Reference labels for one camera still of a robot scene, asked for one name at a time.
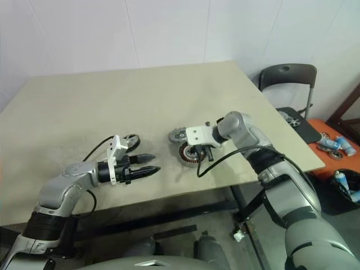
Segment grey gear disc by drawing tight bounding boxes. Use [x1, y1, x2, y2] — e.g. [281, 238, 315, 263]
[168, 128, 188, 144]

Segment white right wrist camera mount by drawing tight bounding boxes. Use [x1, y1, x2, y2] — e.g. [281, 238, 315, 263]
[185, 125, 222, 149]

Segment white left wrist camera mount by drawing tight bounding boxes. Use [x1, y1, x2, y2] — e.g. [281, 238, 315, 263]
[106, 135, 130, 186]

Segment black folding chair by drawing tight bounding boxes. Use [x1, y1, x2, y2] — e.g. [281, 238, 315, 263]
[258, 64, 323, 144]

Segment black metal table frame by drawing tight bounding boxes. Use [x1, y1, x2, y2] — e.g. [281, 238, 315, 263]
[50, 184, 271, 270]

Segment grey robot torso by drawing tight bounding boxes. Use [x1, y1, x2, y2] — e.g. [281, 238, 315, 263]
[81, 254, 214, 270]

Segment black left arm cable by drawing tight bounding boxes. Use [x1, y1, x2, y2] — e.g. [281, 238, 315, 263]
[70, 136, 115, 219]

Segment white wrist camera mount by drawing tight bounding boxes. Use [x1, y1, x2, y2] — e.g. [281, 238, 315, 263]
[185, 125, 222, 149]
[106, 135, 130, 186]

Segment motor stator with copper windings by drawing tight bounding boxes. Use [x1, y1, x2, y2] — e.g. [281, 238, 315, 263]
[178, 141, 210, 169]

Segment white and blue tube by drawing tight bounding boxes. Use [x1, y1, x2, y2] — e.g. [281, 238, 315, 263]
[317, 138, 343, 151]

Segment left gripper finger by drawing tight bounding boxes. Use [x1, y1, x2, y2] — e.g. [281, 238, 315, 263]
[132, 166, 161, 178]
[130, 154, 156, 165]

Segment white blue tube in bin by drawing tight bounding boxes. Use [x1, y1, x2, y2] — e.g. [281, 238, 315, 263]
[333, 171, 352, 197]

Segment orange stool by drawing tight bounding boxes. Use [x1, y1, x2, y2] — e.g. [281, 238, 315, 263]
[306, 118, 360, 181]

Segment black flat strip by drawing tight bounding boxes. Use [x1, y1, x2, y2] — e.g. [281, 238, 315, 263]
[153, 224, 197, 240]

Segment silver spoked rotor wheel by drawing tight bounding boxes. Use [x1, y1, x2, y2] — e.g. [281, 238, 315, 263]
[285, 114, 301, 129]
[123, 134, 141, 154]

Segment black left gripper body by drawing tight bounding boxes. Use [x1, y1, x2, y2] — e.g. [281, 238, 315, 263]
[114, 154, 138, 185]

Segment dark wooden cabinet frame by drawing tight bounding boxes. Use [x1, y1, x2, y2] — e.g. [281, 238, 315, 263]
[326, 84, 360, 144]

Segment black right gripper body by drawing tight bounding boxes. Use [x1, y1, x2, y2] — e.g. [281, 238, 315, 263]
[196, 143, 216, 160]

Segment dark rounded shape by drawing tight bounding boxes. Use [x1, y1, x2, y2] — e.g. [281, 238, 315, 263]
[126, 236, 164, 257]
[193, 230, 230, 270]

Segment black trash bin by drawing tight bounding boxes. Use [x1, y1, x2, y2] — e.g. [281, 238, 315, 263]
[317, 168, 360, 216]

